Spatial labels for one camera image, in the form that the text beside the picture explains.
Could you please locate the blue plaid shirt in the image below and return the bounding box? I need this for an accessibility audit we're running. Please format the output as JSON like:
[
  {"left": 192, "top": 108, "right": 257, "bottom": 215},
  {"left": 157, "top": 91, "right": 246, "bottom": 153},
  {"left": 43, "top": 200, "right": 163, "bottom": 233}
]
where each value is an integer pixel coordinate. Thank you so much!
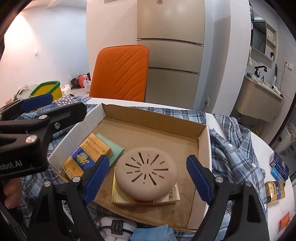
[{"left": 16, "top": 103, "right": 268, "bottom": 240}]

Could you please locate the yellow bin green rim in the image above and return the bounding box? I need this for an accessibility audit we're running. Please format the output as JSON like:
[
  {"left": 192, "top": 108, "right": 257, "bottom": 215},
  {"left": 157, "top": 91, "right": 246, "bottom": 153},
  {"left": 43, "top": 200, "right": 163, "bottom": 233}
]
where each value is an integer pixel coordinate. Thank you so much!
[{"left": 29, "top": 80, "right": 62, "bottom": 100}]

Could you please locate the beige bathroom vanity cabinet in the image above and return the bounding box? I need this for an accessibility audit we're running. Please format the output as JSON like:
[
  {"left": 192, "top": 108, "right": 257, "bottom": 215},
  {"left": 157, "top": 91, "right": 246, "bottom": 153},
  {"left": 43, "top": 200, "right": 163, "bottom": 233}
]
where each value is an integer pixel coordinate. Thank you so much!
[{"left": 235, "top": 75, "right": 283, "bottom": 123}]

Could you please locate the dark blue small box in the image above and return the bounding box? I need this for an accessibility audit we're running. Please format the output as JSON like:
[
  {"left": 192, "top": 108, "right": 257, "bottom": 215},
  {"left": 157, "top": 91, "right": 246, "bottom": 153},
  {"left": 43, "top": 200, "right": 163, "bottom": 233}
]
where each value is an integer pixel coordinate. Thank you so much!
[{"left": 269, "top": 152, "right": 289, "bottom": 181}]

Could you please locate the red bag on floor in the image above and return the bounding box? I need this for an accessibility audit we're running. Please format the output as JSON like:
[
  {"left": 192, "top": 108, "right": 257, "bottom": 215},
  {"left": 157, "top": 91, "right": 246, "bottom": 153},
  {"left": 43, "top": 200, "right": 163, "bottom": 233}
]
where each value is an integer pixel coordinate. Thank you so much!
[{"left": 77, "top": 74, "right": 90, "bottom": 88}]

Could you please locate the rhinestone studded fabric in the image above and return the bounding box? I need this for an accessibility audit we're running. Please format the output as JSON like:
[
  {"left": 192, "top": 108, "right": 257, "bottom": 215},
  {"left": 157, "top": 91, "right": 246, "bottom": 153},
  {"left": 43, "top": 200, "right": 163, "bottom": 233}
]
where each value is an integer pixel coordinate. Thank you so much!
[{"left": 53, "top": 94, "right": 78, "bottom": 107}]

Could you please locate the gold blue cigarette pack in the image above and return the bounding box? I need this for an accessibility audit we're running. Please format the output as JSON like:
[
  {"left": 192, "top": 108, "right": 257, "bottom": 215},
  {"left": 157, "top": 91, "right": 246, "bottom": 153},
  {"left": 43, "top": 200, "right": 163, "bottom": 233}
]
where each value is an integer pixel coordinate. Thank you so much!
[{"left": 265, "top": 181, "right": 285, "bottom": 204}]

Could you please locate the white trash can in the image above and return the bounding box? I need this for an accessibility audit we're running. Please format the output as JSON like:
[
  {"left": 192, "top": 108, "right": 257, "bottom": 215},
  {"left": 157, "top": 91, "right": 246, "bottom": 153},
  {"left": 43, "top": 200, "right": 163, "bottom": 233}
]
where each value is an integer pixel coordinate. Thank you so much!
[{"left": 278, "top": 123, "right": 295, "bottom": 153}]

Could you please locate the small orange box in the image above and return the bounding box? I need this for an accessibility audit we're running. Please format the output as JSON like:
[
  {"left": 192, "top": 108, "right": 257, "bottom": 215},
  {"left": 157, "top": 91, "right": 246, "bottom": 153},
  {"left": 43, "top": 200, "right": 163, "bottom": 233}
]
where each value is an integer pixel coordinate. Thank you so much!
[{"left": 280, "top": 212, "right": 290, "bottom": 231}]

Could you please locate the orange quilted chair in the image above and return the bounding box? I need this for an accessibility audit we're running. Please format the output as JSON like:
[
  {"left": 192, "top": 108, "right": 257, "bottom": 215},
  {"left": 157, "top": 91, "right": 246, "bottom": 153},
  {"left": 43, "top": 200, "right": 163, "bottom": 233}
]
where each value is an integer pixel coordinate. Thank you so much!
[{"left": 89, "top": 45, "right": 149, "bottom": 102}]

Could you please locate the left hand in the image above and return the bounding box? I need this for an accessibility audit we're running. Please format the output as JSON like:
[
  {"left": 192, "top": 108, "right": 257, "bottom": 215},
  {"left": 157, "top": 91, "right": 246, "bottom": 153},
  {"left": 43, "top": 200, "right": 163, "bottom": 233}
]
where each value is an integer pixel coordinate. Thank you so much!
[{"left": 4, "top": 178, "right": 22, "bottom": 209}]

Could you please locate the red gold cigarette pack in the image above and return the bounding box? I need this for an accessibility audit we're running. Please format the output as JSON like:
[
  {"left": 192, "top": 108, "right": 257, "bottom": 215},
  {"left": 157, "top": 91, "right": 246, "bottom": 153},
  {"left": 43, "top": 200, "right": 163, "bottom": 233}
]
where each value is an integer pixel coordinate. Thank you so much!
[{"left": 111, "top": 165, "right": 180, "bottom": 206}]

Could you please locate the shallow cardboard box tray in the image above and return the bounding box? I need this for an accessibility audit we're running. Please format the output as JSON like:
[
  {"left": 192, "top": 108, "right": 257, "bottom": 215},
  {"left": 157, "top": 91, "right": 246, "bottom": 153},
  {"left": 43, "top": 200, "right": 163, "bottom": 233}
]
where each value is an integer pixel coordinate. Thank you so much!
[{"left": 49, "top": 104, "right": 211, "bottom": 230}]

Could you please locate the beige three-door refrigerator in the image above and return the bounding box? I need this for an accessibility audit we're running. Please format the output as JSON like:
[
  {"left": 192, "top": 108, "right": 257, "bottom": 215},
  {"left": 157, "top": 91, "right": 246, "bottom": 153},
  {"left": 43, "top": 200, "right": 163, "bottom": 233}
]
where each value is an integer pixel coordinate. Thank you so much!
[{"left": 137, "top": 0, "right": 205, "bottom": 109}]

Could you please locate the beige round vented disc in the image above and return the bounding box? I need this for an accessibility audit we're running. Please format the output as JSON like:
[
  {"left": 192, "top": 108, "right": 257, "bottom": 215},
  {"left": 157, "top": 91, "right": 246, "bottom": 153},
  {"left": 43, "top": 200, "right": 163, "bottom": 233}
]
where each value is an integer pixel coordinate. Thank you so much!
[{"left": 114, "top": 147, "right": 178, "bottom": 201}]

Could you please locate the mirror cabinet with shelves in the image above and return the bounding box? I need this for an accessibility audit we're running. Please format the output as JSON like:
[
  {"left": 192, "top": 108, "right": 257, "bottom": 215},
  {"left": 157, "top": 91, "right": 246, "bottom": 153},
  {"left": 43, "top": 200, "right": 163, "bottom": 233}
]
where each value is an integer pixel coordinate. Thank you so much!
[{"left": 251, "top": 19, "right": 277, "bottom": 62}]

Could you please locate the light blue tissue pack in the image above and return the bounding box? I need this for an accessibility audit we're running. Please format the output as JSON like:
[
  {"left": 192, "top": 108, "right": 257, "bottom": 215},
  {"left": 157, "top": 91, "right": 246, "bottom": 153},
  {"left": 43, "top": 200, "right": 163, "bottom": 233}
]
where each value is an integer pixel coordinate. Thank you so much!
[{"left": 129, "top": 225, "right": 177, "bottom": 241}]

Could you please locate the yellow blue cigarette pack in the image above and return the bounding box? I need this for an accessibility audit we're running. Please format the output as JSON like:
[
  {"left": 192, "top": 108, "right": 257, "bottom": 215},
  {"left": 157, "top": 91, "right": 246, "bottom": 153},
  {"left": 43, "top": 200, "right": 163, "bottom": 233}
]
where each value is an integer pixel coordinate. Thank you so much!
[{"left": 62, "top": 133, "right": 113, "bottom": 179}]

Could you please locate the green sponge pad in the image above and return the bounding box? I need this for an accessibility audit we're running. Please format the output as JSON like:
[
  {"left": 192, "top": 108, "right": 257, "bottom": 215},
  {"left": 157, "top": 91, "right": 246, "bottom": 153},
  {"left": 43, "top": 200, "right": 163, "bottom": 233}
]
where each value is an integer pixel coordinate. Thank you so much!
[{"left": 96, "top": 133, "right": 125, "bottom": 168}]

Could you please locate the white hair dryer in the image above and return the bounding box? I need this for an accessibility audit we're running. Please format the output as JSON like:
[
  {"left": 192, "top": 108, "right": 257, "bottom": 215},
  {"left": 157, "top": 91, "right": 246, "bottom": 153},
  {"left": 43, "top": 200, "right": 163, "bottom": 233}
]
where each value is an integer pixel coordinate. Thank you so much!
[{"left": 271, "top": 85, "right": 283, "bottom": 97}]

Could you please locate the black faucet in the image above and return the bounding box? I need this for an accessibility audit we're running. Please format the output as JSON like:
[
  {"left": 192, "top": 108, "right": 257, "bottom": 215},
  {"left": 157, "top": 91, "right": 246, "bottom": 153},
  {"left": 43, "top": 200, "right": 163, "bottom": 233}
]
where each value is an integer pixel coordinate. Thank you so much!
[{"left": 253, "top": 65, "right": 268, "bottom": 79}]

